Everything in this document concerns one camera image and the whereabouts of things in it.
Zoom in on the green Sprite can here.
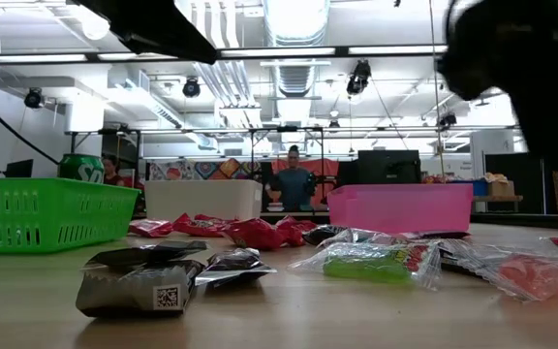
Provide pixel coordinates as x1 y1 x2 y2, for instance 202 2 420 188
57 152 106 184

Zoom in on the thin hanging cable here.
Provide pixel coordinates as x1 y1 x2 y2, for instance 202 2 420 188
427 0 448 178

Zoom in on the orange cloth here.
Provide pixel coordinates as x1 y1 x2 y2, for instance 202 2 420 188
271 158 341 207

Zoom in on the silver air duct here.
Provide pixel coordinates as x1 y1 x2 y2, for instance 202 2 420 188
262 0 331 98

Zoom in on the orange candy clear bag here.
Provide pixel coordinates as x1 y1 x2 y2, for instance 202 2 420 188
441 238 558 304

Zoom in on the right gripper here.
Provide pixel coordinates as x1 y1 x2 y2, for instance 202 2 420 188
436 0 558 171

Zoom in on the colourful patterned quilt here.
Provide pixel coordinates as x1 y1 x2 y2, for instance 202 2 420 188
148 158 264 181

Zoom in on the white plastic bin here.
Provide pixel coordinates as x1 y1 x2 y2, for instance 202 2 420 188
143 179 264 223

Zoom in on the green plastic basket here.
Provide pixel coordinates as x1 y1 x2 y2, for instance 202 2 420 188
0 177 140 256

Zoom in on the white pillar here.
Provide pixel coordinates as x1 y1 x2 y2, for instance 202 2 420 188
470 129 515 178

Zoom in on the person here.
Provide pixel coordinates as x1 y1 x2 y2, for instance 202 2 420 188
102 153 126 188
264 143 317 212

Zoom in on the green candy clear bag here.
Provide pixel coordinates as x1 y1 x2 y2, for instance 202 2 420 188
288 240 443 291

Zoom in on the large black monitor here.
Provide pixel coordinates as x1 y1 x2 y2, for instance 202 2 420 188
357 149 422 185

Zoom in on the silver wrapper with QR code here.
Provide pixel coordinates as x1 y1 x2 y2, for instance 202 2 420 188
75 259 206 320

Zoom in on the pink plastic basket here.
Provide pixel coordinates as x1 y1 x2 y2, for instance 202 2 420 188
327 183 475 235

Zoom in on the red KitKat wrapper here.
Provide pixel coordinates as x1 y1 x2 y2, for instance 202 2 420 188
224 217 286 252
276 215 318 247
128 218 174 238
171 212 237 238

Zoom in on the crinkled clear candy bag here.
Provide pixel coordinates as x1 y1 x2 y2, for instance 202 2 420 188
317 227 399 249

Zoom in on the dark Hershey's chocolate bar wrapper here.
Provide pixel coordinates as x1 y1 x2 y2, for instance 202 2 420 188
82 240 208 268

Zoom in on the shiny dark foil candy wrapper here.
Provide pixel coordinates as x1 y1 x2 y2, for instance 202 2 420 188
195 247 278 290

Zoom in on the small black monitor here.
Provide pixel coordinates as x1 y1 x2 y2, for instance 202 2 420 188
5 159 34 179

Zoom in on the dark partition panel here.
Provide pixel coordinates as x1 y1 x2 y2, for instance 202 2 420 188
484 152 546 214

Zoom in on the black overhead light beam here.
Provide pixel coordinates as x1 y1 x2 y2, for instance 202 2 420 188
0 44 450 67

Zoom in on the thick black cable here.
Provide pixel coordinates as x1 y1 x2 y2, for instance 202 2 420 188
0 85 61 166

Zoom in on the cardboard box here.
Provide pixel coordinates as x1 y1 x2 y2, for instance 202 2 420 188
487 173 516 198

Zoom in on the blue bin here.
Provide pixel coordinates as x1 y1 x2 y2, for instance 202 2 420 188
452 179 489 197

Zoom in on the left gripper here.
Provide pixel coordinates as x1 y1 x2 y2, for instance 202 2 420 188
73 0 218 66

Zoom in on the black candy bar wrapper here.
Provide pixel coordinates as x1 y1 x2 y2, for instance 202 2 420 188
303 225 349 247

